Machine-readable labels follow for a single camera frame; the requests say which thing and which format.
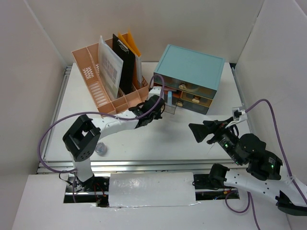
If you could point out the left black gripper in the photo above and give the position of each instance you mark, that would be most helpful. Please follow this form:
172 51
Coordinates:
158 115

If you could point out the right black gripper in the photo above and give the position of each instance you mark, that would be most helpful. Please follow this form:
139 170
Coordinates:
199 130

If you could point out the black clipboard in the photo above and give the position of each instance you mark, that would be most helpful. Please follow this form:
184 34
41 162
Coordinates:
128 58

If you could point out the clear document pouch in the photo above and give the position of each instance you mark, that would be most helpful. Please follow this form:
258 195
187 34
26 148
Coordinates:
110 68

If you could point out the orange folder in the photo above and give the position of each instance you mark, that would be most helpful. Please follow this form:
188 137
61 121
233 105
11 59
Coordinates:
127 40

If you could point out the blue cap highlighter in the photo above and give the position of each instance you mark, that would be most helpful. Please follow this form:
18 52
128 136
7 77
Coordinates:
169 98

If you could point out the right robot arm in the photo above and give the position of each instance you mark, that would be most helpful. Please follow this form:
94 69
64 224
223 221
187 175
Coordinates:
266 176

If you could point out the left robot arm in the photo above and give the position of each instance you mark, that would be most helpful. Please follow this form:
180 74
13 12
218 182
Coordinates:
83 136

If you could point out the teal drawer cabinet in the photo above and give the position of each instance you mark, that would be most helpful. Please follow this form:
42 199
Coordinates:
191 66

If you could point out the pink plastic file organizer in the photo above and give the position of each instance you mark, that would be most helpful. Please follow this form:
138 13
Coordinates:
87 61

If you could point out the white foil covered plate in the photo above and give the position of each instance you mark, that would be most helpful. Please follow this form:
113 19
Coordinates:
151 189

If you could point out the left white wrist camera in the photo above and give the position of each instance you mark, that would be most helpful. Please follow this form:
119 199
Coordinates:
156 90

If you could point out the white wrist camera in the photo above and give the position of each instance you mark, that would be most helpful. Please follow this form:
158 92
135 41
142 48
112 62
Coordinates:
239 115
156 90

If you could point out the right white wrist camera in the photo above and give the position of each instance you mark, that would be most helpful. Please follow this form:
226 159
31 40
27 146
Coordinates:
239 115

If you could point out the aluminium rail frame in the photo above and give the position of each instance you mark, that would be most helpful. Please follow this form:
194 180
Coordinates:
165 144

